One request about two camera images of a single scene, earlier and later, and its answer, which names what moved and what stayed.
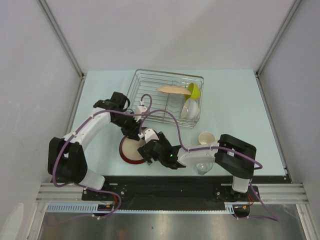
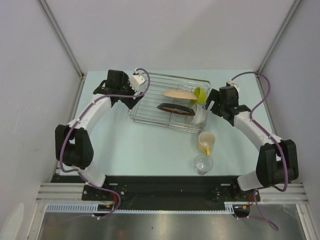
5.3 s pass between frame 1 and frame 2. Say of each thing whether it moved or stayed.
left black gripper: moved
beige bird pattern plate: moved
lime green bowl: moved
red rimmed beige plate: moved
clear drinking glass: stayed
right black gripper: moved
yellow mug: stayed
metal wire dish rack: moved
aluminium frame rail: stayed
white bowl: moved
